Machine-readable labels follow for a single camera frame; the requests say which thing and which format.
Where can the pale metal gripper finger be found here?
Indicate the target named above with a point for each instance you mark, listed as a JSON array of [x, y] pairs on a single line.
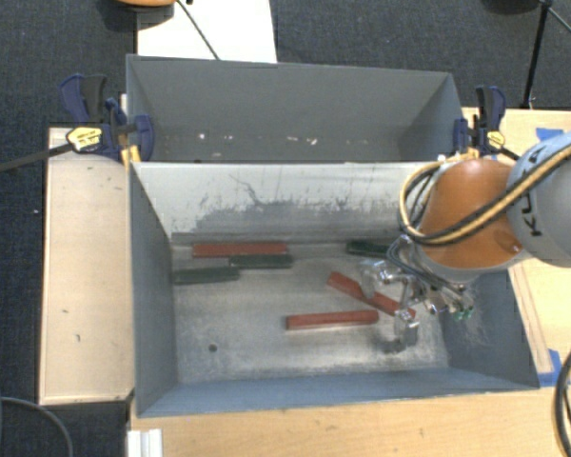
[[372, 276], [406, 329]]

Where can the red-brown flat block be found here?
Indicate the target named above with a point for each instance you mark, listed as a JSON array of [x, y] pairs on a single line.
[[345, 286], [240, 250], [330, 320]]

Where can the dark green flat block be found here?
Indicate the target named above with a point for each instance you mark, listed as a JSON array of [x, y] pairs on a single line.
[[366, 248], [204, 275], [261, 261]]

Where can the grey metal bin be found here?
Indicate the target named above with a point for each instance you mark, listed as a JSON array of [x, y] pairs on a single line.
[[276, 198]]

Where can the pale wood flat board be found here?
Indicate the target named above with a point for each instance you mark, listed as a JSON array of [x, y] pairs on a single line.
[[85, 264]]

